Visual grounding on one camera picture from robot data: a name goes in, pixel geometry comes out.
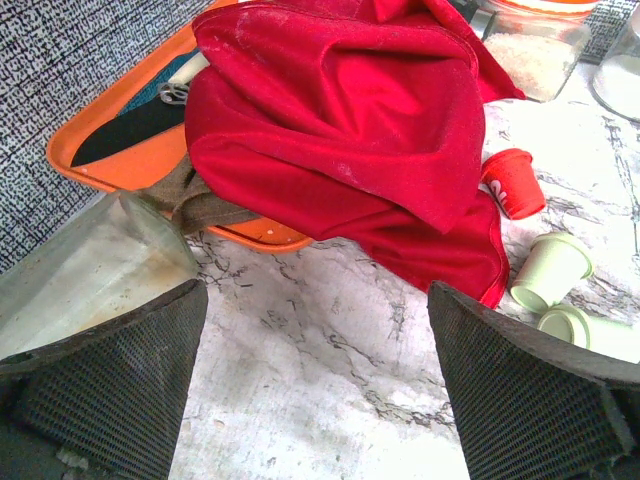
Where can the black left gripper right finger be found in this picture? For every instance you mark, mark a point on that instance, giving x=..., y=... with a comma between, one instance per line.
x=527, y=405

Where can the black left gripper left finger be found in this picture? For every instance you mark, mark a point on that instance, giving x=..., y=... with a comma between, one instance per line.
x=114, y=394

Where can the green coffee capsule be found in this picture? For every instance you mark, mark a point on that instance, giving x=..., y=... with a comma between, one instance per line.
x=556, y=263
x=597, y=334

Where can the red coffee capsule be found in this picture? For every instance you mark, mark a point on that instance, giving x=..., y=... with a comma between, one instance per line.
x=510, y=177

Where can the olive brown cloth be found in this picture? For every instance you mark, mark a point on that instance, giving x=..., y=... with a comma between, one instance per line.
x=190, y=202

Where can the orange tray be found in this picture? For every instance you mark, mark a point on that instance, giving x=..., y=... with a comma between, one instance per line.
x=142, y=165

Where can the black knife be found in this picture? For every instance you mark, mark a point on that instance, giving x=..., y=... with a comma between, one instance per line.
x=129, y=129

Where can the red cloth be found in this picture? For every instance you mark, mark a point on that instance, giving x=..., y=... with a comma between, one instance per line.
x=356, y=119

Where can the clear glass jar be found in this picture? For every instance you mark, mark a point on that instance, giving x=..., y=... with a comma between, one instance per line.
x=616, y=81

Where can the clear rice jar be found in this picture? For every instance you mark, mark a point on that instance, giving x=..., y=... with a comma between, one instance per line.
x=538, y=43

